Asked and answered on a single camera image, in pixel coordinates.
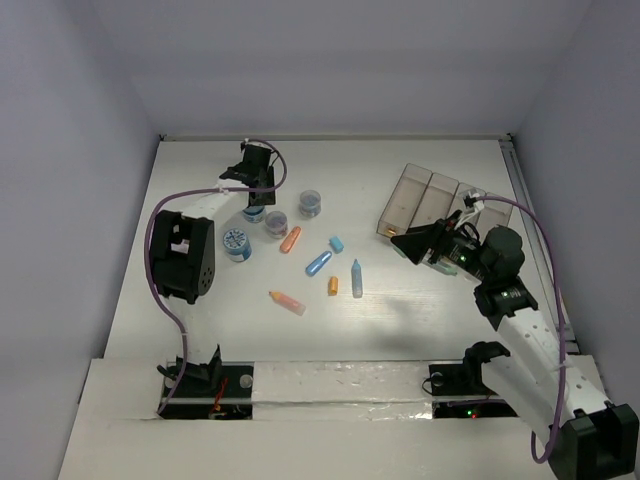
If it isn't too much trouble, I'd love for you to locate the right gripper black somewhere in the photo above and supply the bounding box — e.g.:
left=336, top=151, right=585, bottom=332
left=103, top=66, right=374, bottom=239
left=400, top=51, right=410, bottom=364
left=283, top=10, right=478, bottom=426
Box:
left=389, top=209, right=492, bottom=283

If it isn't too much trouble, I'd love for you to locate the blue lid round jar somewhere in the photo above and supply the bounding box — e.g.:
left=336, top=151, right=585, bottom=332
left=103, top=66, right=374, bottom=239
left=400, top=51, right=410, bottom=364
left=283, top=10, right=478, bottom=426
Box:
left=242, top=206, right=266, bottom=223
left=222, top=228, right=252, bottom=263

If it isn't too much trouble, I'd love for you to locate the clear jar of clips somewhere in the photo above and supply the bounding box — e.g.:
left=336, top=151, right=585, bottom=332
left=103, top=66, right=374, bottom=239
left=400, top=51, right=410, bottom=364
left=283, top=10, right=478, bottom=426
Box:
left=265, top=211, right=289, bottom=239
left=299, top=190, right=321, bottom=218

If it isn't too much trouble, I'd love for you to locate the orange marker cap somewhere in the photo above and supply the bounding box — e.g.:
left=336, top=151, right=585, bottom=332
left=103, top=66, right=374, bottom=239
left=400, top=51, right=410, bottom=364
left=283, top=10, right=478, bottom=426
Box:
left=279, top=226, right=301, bottom=254

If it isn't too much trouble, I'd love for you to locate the blue marker cap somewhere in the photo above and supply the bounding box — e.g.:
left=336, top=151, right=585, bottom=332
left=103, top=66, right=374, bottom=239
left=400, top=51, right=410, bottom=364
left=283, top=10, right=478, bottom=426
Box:
left=305, top=251, right=333, bottom=277

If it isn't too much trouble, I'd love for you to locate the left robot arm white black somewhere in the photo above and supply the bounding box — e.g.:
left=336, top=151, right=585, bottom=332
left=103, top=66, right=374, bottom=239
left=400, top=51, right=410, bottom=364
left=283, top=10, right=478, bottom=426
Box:
left=143, top=138, right=288, bottom=404

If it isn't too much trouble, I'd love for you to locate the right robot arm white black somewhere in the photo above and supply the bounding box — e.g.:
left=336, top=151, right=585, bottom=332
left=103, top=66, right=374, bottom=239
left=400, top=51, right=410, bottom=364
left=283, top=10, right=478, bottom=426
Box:
left=391, top=215, right=639, bottom=479

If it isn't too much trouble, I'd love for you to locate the green marker pen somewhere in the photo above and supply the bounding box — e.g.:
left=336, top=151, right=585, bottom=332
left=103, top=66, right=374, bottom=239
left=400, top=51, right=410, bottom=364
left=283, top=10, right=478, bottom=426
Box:
left=429, top=262, right=458, bottom=276

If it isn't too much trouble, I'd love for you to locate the clear four-compartment organizer tray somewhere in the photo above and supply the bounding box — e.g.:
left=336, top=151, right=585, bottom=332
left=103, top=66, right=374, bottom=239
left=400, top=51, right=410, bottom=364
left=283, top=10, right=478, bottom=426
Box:
left=373, top=163, right=513, bottom=239

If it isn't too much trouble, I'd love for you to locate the blue marker pen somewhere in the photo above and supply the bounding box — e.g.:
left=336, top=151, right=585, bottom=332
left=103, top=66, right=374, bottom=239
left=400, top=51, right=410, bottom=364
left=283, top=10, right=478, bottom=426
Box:
left=351, top=259, right=363, bottom=298

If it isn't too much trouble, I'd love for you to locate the small light blue cap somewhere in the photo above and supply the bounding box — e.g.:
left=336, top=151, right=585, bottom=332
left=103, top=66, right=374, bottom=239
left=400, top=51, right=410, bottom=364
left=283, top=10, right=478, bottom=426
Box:
left=329, top=236, right=344, bottom=253

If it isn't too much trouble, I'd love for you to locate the small orange cap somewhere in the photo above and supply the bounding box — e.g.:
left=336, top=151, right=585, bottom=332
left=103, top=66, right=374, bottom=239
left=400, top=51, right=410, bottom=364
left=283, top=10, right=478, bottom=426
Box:
left=327, top=276, right=339, bottom=296

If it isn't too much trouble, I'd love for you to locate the orange marker pen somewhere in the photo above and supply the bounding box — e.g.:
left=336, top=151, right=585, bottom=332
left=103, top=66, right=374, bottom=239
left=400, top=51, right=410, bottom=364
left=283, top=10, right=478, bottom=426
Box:
left=269, top=291, right=306, bottom=316

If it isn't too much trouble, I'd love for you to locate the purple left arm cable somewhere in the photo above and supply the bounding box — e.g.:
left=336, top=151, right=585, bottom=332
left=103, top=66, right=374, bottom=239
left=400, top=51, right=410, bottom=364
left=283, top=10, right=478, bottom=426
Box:
left=144, top=139, right=290, bottom=416

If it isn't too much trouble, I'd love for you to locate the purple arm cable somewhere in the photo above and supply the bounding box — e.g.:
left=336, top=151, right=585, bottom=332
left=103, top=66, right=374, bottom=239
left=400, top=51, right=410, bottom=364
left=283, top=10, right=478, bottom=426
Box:
left=144, top=139, right=290, bottom=416
left=469, top=195, right=571, bottom=464

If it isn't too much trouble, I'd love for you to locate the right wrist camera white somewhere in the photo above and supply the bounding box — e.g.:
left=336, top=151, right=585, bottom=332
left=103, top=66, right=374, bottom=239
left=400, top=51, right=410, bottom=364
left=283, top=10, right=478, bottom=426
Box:
left=462, top=188, right=486, bottom=222

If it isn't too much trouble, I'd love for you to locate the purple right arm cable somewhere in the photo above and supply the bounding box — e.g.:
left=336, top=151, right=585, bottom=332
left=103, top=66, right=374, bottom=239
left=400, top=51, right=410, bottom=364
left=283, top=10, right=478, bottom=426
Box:
left=469, top=195, right=571, bottom=464

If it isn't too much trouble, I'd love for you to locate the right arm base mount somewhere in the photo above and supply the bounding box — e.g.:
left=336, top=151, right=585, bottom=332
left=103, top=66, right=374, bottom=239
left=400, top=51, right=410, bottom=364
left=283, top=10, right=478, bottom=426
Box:
left=421, top=341, right=517, bottom=419

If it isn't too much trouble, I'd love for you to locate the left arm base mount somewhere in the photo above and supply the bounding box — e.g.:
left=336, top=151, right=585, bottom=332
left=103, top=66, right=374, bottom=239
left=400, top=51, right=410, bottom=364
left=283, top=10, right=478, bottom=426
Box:
left=157, top=347, right=254, bottom=420

